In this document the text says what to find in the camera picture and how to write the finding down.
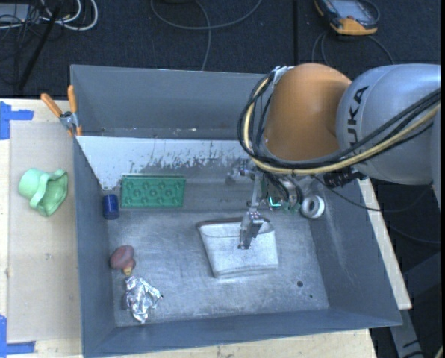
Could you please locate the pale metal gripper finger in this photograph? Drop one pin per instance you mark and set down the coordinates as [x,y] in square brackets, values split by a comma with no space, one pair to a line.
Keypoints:
[256,229]
[245,233]

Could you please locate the white folded cloth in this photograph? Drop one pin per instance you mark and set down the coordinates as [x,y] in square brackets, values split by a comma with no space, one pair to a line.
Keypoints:
[241,259]

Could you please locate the grey metal bin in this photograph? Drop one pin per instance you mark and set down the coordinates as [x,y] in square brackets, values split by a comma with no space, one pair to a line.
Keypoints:
[207,297]

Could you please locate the dark green flat block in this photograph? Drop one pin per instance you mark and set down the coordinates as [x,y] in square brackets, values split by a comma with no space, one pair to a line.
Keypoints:
[153,191]

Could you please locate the crumpled silver foil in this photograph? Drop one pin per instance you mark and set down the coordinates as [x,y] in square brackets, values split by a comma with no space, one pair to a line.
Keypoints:
[140,297]

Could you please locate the red-brown toy mushroom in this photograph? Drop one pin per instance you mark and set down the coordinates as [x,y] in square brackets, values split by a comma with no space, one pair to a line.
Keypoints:
[121,256]

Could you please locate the small blue cylinder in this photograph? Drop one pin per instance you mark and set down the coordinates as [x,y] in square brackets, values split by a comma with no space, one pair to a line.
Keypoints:
[111,207]

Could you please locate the pale green plastic cup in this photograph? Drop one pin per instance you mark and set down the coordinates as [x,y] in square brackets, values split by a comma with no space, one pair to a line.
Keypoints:
[45,192]

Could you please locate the pale cardboard board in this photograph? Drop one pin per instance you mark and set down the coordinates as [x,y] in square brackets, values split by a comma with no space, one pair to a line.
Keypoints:
[39,274]

